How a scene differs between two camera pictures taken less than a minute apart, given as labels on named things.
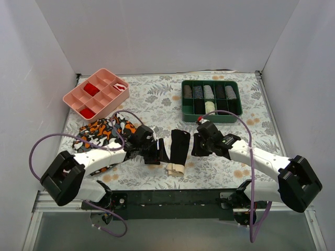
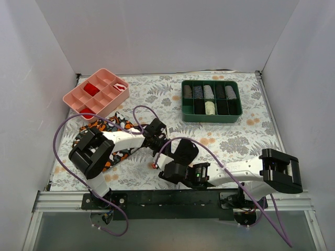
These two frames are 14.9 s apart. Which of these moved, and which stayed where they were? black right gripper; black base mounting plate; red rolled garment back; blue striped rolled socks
Moved: black right gripper
Stayed: red rolled garment back; black base mounting plate; blue striped rolled socks
